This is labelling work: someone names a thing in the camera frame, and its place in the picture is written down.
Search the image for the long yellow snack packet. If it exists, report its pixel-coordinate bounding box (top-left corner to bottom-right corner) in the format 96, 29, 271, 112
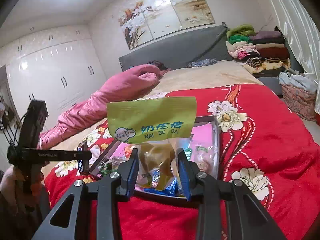
136, 170, 160, 189

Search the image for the wall painting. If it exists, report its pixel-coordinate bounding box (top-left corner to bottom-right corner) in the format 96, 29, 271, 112
117, 0, 216, 51

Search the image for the stack of folded clothes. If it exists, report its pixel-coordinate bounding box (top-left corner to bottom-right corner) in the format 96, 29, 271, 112
226, 24, 292, 74

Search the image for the black green pea packet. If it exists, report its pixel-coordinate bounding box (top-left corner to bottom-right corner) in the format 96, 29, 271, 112
99, 159, 119, 178

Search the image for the clear packet green label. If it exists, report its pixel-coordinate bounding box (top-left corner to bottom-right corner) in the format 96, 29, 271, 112
195, 145, 218, 179

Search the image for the dark patterned cloth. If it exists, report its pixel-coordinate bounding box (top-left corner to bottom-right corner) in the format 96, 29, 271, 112
186, 59, 218, 68

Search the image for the pink box tray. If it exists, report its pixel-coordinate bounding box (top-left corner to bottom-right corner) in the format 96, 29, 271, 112
89, 116, 221, 202

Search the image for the red floral blanket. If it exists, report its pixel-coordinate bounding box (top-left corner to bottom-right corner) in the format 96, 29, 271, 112
44, 84, 320, 240

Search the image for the white satin curtain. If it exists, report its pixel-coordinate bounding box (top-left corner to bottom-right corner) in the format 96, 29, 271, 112
260, 0, 320, 120

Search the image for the person's left hand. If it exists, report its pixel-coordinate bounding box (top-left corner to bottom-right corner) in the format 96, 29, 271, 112
0, 165, 45, 214

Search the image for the yellow-green milk snack packet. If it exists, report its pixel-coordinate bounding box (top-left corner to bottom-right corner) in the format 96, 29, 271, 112
106, 96, 197, 192

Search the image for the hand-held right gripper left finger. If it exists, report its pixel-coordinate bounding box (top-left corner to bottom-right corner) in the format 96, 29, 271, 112
36, 149, 139, 240

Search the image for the beige bed blanket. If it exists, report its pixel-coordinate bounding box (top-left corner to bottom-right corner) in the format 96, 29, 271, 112
46, 60, 265, 145

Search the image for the pink floral basket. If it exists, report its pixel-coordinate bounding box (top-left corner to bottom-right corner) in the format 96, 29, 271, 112
280, 84, 317, 122

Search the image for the black blue snack packet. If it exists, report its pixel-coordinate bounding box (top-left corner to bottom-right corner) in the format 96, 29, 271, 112
76, 140, 100, 180

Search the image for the grey white clothes heap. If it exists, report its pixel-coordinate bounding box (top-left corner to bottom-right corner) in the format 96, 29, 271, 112
278, 69, 318, 92

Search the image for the white wardrobe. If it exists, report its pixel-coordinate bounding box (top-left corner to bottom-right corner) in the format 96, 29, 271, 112
0, 25, 107, 140

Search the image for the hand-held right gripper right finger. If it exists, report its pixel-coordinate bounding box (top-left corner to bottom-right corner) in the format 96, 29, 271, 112
176, 148, 288, 240

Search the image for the pink quilt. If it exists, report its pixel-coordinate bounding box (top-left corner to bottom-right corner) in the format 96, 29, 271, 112
37, 64, 162, 150

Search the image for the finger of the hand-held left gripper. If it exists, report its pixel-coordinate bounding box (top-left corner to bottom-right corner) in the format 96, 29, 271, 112
62, 150, 92, 161

